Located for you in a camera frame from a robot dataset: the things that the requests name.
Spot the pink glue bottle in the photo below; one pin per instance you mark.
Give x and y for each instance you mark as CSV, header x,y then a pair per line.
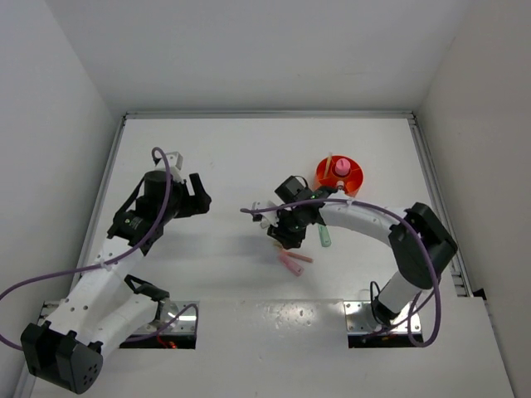
x,y
342,167

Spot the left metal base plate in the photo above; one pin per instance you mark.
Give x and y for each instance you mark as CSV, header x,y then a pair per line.
x,y
179,317

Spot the pink transparent case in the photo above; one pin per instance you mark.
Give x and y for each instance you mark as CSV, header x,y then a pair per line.
x,y
293,267

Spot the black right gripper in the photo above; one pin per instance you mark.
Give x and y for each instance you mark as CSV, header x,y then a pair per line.
x,y
289,240

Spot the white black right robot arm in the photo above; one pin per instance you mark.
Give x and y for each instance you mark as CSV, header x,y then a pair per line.
x,y
418,240

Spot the orange highlighter pen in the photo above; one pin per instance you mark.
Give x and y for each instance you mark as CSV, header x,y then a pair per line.
x,y
297,256

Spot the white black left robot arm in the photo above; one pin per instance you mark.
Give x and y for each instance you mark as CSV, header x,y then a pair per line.
x,y
108,304

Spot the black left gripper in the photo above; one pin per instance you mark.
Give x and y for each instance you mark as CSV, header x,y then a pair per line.
x,y
193,204

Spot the green capped marker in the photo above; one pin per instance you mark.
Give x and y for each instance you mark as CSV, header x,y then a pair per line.
x,y
324,236

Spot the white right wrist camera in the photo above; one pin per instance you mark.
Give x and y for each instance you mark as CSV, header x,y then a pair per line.
x,y
263,211

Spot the orange round desk organizer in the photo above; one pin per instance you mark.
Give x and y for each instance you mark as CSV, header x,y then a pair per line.
x,y
352,182

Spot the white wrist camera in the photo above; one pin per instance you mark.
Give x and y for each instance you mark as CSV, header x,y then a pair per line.
x,y
263,211
175,162

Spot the yellow green highlighter pen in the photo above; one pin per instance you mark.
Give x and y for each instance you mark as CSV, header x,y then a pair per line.
x,y
327,165

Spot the metal base plate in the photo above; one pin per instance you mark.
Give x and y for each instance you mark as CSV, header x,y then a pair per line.
x,y
359,321
179,317

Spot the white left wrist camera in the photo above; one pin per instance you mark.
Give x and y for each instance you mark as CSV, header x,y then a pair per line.
x,y
175,162

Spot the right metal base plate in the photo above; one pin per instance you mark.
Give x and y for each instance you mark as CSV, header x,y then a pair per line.
x,y
359,321

